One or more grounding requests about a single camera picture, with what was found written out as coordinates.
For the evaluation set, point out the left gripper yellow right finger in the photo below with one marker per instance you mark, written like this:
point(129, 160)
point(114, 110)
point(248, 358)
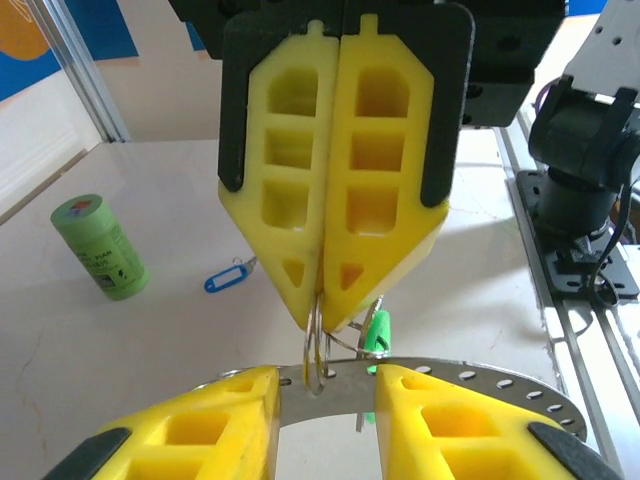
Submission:
point(475, 440)

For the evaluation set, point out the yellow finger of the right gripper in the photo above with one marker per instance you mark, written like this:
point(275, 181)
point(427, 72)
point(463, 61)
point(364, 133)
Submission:
point(400, 250)
point(280, 250)

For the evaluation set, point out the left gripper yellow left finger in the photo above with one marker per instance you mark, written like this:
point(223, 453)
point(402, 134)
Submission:
point(200, 440)

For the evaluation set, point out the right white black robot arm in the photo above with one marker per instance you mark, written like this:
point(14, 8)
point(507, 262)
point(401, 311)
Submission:
point(580, 145)

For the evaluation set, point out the green cylindrical can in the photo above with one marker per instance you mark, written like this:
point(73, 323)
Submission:
point(100, 250)

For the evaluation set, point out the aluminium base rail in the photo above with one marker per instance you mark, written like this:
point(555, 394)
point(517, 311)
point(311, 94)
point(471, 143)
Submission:
point(570, 320)

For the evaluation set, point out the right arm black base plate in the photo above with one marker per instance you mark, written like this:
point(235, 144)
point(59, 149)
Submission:
point(625, 280)

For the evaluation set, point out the aluminium frame post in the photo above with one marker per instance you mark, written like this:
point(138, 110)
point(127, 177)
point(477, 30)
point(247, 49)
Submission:
point(85, 65)

